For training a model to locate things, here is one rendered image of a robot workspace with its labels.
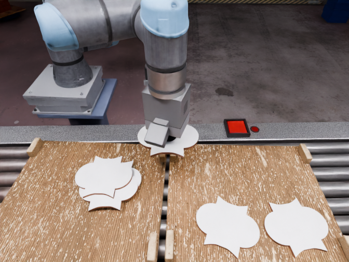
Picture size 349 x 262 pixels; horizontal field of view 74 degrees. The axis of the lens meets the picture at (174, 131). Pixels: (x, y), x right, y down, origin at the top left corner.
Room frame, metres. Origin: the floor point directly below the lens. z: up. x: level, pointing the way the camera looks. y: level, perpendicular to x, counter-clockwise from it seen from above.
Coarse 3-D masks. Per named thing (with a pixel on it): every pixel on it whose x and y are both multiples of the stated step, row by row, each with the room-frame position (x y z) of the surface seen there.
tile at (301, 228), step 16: (272, 208) 0.27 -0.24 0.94; (288, 208) 0.27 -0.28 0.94; (304, 208) 0.27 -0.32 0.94; (272, 224) 0.23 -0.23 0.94; (288, 224) 0.23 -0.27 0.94; (304, 224) 0.23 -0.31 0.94; (320, 224) 0.23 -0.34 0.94; (272, 240) 0.19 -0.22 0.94; (288, 240) 0.19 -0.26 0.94; (304, 240) 0.19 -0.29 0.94; (320, 240) 0.19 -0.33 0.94
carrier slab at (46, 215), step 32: (32, 160) 0.42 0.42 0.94; (64, 160) 0.42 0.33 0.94; (128, 160) 0.42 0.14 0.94; (32, 192) 0.32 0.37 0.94; (64, 192) 0.32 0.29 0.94; (160, 192) 0.32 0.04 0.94; (0, 224) 0.23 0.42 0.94; (32, 224) 0.23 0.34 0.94; (64, 224) 0.23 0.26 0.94; (96, 224) 0.23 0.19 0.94; (128, 224) 0.23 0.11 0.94; (0, 256) 0.16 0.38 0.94; (32, 256) 0.16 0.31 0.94; (64, 256) 0.16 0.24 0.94; (96, 256) 0.16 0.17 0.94; (128, 256) 0.16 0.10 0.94
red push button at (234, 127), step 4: (228, 124) 0.58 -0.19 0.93; (232, 124) 0.58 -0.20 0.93; (236, 124) 0.58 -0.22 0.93; (240, 124) 0.58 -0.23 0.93; (244, 124) 0.58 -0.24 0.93; (228, 128) 0.57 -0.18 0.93; (232, 128) 0.56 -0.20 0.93; (236, 128) 0.56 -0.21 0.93; (240, 128) 0.56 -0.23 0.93; (244, 128) 0.56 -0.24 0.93; (232, 132) 0.55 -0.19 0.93; (236, 132) 0.55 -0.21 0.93; (240, 132) 0.55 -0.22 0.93; (244, 132) 0.55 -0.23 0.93
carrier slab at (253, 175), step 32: (192, 160) 0.42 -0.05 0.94; (224, 160) 0.42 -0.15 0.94; (256, 160) 0.42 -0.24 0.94; (288, 160) 0.42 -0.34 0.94; (192, 192) 0.32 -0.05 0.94; (224, 192) 0.32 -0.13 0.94; (256, 192) 0.32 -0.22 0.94; (288, 192) 0.32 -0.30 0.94; (320, 192) 0.32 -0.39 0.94; (192, 224) 0.23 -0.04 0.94; (192, 256) 0.16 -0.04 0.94; (224, 256) 0.16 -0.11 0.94; (256, 256) 0.16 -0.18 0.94; (288, 256) 0.16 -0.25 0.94; (320, 256) 0.16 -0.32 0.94
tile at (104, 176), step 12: (96, 156) 0.41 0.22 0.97; (120, 156) 0.41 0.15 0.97; (84, 168) 0.37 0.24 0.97; (96, 168) 0.37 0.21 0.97; (108, 168) 0.37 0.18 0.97; (120, 168) 0.37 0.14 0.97; (84, 180) 0.33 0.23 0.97; (96, 180) 0.33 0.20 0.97; (108, 180) 0.33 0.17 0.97; (120, 180) 0.33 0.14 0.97; (84, 192) 0.30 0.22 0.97; (96, 192) 0.30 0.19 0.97; (108, 192) 0.30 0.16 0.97
